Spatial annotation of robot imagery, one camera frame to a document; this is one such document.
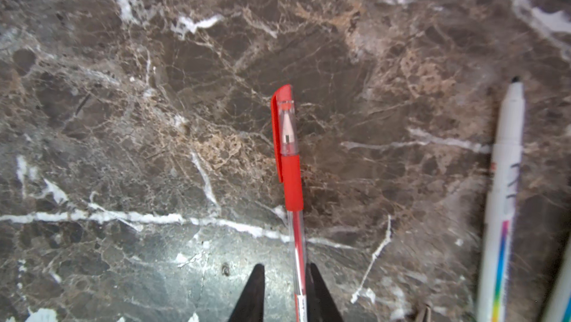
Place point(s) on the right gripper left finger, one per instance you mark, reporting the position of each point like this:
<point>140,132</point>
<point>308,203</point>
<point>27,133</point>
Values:
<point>250,305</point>

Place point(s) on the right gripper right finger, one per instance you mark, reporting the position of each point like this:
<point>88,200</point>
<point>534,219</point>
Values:
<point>320,304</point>

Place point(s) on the green cap pen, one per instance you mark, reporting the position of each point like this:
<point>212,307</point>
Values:
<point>501,206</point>

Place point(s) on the green cap marker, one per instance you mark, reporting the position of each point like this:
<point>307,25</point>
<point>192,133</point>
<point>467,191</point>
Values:
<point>558,305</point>

